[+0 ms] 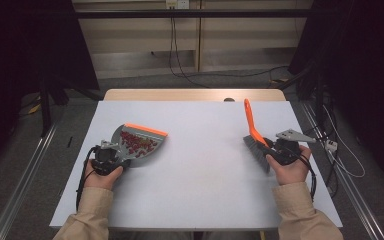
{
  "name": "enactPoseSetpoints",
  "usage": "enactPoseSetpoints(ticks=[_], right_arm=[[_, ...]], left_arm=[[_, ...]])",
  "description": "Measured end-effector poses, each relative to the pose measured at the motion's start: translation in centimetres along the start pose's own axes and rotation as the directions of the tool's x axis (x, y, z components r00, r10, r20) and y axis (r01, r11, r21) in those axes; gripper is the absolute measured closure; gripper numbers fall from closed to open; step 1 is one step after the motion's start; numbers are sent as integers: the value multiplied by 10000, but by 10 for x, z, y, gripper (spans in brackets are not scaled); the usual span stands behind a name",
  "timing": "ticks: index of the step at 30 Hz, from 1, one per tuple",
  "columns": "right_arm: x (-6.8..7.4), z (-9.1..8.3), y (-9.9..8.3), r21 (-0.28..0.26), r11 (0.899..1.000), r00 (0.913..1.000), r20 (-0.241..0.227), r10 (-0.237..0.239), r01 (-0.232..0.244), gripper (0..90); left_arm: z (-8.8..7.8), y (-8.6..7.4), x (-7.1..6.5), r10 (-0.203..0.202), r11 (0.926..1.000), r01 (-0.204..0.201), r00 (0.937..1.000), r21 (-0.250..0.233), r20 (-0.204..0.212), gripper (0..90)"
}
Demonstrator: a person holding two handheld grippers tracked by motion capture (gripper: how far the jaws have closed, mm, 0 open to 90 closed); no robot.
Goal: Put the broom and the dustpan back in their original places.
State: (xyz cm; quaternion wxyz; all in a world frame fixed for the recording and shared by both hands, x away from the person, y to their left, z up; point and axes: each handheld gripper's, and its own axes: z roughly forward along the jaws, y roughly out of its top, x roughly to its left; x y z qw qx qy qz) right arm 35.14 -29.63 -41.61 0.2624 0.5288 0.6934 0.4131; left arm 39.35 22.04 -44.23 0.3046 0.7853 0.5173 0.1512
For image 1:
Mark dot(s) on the wooden table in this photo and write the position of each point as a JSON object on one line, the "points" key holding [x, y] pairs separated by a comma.
{"points": [[180, 95]]}

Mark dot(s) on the white wall outlet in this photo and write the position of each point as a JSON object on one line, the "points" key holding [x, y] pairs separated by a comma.
{"points": [[177, 4]]}

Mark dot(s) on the black curtain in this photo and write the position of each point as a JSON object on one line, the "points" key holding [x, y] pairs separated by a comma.
{"points": [[20, 50], [363, 66]]}

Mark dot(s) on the yellow floor tape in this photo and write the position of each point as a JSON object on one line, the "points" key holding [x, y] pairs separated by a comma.
{"points": [[35, 109]]}

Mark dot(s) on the metal floor rail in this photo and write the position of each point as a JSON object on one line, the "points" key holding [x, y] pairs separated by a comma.
{"points": [[350, 186], [20, 190]]}

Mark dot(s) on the person's left hand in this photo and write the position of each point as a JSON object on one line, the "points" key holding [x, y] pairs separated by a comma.
{"points": [[98, 181]]}

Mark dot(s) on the black metal stand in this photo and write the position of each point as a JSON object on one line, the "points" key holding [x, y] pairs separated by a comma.
{"points": [[45, 106]]}

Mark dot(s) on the orange brush with grey bristles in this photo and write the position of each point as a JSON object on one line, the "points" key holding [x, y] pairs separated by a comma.
{"points": [[250, 120]]}

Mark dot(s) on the white table cover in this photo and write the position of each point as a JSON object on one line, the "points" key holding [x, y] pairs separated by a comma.
{"points": [[196, 173]]}

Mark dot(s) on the pile of red beans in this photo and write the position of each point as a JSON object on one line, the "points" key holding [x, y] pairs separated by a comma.
{"points": [[136, 143]]}

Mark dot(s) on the grey dustpan with orange lip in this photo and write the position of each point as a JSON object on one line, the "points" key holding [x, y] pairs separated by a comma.
{"points": [[117, 135]]}

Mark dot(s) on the white power adapter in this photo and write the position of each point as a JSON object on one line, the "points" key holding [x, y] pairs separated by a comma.
{"points": [[331, 145]]}

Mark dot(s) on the person's right hand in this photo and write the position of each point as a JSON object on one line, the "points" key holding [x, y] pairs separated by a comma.
{"points": [[291, 173]]}

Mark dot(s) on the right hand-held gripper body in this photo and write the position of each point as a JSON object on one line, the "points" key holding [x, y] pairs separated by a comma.
{"points": [[295, 136]]}

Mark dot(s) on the black horizontal bar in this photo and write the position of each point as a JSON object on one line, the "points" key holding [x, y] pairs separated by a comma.
{"points": [[213, 13]]}

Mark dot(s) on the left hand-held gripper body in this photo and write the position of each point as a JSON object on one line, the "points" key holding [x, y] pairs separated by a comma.
{"points": [[105, 160]]}

